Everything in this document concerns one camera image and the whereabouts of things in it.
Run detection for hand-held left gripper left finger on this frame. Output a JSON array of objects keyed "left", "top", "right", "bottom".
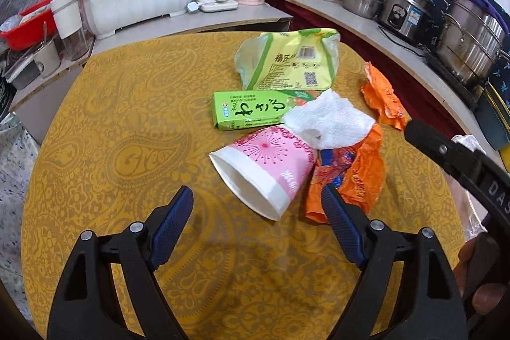
[{"left": 47, "top": 185, "right": 194, "bottom": 340}]

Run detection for white lined trash bin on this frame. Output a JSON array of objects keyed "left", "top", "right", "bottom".
[{"left": 451, "top": 134, "right": 492, "bottom": 245}]

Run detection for orange printed wrapper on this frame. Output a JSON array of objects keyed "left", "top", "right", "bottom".
[{"left": 361, "top": 62, "right": 408, "bottom": 130}]

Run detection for green yellow snack bag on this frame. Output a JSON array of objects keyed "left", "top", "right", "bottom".
[{"left": 234, "top": 28, "right": 341, "bottom": 91}]

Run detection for orange wrapper with blue print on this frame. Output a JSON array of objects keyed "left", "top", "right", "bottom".
[{"left": 305, "top": 124, "right": 385, "bottom": 224}]

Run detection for purple cloth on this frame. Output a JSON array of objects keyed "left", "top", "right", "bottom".
[{"left": 452, "top": 0, "right": 510, "bottom": 34}]

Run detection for small steel pot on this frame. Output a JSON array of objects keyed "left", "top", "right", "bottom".
[{"left": 342, "top": 0, "right": 384, "bottom": 20}]

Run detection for red plastic basin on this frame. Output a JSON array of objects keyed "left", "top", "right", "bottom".
[{"left": 0, "top": 0, "right": 66, "bottom": 51}]

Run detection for white paper towel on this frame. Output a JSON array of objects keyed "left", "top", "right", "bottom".
[{"left": 281, "top": 88, "right": 377, "bottom": 150}]

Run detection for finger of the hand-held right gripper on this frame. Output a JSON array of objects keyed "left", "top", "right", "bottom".
[{"left": 404, "top": 119, "right": 489, "bottom": 185}]

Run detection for steel steamer pot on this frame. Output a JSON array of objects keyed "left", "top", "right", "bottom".
[{"left": 434, "top": 0, "right": 510, "bottom": 88}]

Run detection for stacked teal and yellow basins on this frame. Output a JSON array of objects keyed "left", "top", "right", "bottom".
[{"left": 474, "top": 85, "right": 510, "bottom": 151}]

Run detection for white floral cloth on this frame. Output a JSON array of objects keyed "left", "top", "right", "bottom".
[{"left": 0, "top": 115, "right": 40, "bottom": 325}]

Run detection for steel rice cooker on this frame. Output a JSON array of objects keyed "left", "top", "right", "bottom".
[{"left": 376, "top": 0, "right": 439, "bottom": 46}]

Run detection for white mug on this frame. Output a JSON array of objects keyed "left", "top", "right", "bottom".
[{"left": 32, "top": 41, "right": 61, "bottom": 78}]

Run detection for black power cord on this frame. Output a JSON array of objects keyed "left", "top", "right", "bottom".
[{"left": 376, "top": 25, "right": 429, "bottom": 58}]

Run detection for grey plastic box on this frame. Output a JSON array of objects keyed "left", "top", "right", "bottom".
[{"left": 2, "top": 55, "right": 42, "bottom": 90}]

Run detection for black induction cooker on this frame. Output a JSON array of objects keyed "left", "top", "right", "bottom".
[{"left": 422, "top": 51, "right": 485, "bottom": 110}]

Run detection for person's right hand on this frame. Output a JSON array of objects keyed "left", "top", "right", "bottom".
[{"left": 457, "top": 239, "right": 510, "bottom": 319}]

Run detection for green cardboard box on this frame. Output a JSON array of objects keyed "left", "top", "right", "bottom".
[{"left": 212, "top": 88, "right": 319, "bottom": 131}]

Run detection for yellow paisley tablecloth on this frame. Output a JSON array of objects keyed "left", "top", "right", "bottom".
[{"left": 20, "top": 30, "right": 469, "bottom": 340}]

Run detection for dark red counter skirt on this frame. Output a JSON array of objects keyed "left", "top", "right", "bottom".
[{"left": 265, "top": 0, "right": 467, "bottom": 134}]

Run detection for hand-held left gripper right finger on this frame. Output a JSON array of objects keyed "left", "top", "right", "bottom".
[{"left": 321, "top": 184, "right": 469, "bottom": 340}]

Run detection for pink paper cup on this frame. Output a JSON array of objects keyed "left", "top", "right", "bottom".
[{"left": 208, "top": 126, "right": 317, "bottom": 222}]

